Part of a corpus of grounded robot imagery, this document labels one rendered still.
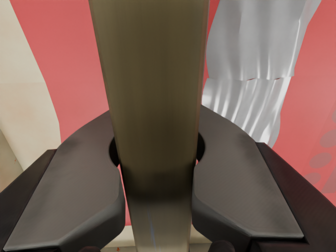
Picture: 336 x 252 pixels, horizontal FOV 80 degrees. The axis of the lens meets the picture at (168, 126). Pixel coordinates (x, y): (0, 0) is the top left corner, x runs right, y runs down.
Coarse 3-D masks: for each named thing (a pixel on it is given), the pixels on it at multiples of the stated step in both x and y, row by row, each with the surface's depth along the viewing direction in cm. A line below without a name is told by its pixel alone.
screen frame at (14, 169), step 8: (0, 136) 18; (0, 144) 18; (8, 144) 19; (0, 152) 18; (8, 152) 19; (0, 160) 18; (8, 160) 19; (16, 160) 20; (0, 168) 18; (8, 168) 19; (16, 168) 20; (0, 176) 18; (8, 176) 19; (16, 176) 20; (0, 184) 18; (8, 184) 19; (104, 248) 30; (112, 248) 30; (120, 248) 30; (128, 248) 30; (192, 248) 29; (200, 248) 29; (208, 248) 29
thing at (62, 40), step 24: (24, 0) 13; (48, 0) 13; (72, 0) 13; (216, 0) 14; (24, 24) 14; (48, 24) 14; (72, 24) 14; (312, 24) 15; (48, 48) 15; (72, 48) 15; (96, 48) 15; (312, 48) 15; (48, 72) 16; (72, 72) 16; (96, 72) 16; (312, 72) 16
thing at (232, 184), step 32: (224, 128) 9; (224, 160) 7; (256, 160) 7; (192, 192) 7; (224, 192) 6; (256, 192) 6; (192, 224) 7; (224, 224) 6; (256, 224) 5; (288, 224) 5
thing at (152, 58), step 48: (96, 0) 5; (144, 0) 5; (192, 0) 5; (144, 48) 5; (192, 48) 5; (144, 96) 6; (192, 96) 6; (144, 144) 7; (192, 144) 7; (144, 192) 8; (144, 240) 10
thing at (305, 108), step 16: (304, 80) 17; (320, 80) 17; (64, 96) 17; (80, 96) 17; (96, 96) 17; (288, 96) 18; (304, 96) 18; (320, 96) 18; (64, 112) 18; (80, 112) 18; (96, 112) 18; (288, 112) 18; (304, 112) 19; (320, 112) 19; (64, 128) 19; (288, 128) 19; (304, 128) 19; (320, 128) 20; (288, 144) 20; (304, 144) 21; (288, 160) 22; (304, 160) 22; (128, 224) 27
